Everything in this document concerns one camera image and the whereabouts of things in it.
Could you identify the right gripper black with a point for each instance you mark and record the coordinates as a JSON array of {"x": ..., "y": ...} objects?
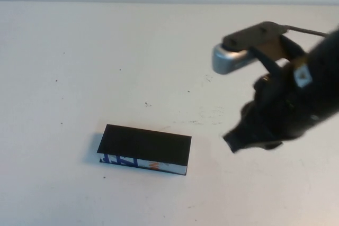
[{"x": 286, "y": 109}]

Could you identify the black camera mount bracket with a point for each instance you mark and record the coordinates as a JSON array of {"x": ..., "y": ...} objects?
[{"x": 291, "y": 48}]

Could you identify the black patterned glasses case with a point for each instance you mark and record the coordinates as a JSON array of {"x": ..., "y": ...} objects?
[{"x": 143, "y": 141}]

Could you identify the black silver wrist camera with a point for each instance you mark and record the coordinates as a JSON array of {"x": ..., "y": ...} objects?
[{"x": 227, "y": 59}]

